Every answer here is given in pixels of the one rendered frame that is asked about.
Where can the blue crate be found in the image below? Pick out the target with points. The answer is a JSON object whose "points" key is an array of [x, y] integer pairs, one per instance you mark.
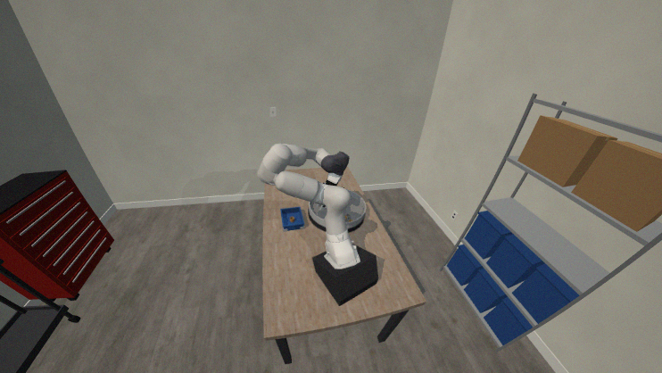
{"points": [[286, 213]]}

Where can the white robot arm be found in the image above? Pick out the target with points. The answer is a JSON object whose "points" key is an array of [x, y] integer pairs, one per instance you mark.
{"points": [[340, 251]]}

